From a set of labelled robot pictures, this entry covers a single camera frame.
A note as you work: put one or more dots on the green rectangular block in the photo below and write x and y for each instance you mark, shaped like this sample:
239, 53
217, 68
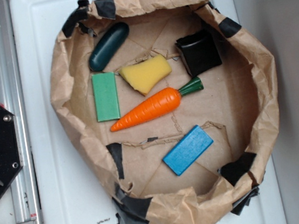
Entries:
105, 96

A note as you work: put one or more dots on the blue rectangular block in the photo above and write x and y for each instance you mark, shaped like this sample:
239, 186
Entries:
187, 150

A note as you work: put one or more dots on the black cube block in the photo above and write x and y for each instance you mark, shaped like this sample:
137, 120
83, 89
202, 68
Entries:
198, 52

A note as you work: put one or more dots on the dark green capsule block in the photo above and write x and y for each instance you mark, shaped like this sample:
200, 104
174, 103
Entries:
109, 44

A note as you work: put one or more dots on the orange toy carrot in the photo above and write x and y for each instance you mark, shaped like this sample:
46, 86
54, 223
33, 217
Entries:
159, 104

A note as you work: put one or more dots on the brown paper bag bin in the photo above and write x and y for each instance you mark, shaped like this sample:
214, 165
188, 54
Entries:
237, 108

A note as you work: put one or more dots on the yellow sponge piece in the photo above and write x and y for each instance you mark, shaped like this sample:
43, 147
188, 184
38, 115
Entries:
145, 75

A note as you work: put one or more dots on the white plastic tray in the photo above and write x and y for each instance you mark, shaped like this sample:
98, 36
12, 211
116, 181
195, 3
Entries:
69, 191

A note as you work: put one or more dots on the aluminium extrusion rail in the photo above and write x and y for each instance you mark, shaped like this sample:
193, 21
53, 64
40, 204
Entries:
24, 190

